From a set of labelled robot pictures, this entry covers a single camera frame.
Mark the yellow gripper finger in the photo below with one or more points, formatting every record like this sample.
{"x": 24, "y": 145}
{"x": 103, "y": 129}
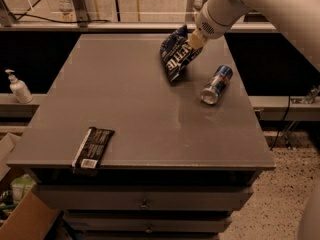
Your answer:
{"x": 197, "y": 40}

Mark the blue Kettle chip bag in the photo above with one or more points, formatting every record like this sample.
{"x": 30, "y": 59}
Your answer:
{"x": 176, "y": 53}

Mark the Red Bull can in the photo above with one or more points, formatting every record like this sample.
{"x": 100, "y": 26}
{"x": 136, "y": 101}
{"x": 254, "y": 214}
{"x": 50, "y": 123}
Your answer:
{"x": 213, "y": 90}

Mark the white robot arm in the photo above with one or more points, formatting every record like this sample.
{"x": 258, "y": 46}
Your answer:
{"x": 298, "y": 22}

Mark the grey metal railing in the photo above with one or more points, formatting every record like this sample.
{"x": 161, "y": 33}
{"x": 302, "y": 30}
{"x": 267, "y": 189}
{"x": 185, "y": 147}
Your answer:
{"x": 11, "y": 21}

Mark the black snack bar wrapper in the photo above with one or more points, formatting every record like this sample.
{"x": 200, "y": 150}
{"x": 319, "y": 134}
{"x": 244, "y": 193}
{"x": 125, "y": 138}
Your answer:
{"x": 91, "y": 150}

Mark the top drawer knob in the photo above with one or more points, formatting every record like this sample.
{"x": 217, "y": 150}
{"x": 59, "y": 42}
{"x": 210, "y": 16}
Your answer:
{"x": 144, "y": 205}

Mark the drawer knob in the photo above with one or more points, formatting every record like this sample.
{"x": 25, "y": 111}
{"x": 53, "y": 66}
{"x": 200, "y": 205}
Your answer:
{"x": 144, "y": 205}
{"x": 149, "y": 229}

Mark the white pump dispenser bottle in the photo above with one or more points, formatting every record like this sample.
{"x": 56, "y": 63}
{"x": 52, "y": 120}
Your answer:
{"x": 19, "y": 88}

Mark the brown cardboard box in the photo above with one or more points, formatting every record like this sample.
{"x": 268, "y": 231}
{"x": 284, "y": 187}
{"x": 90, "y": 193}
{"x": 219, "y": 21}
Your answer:
{"x": 31, "y": 219}

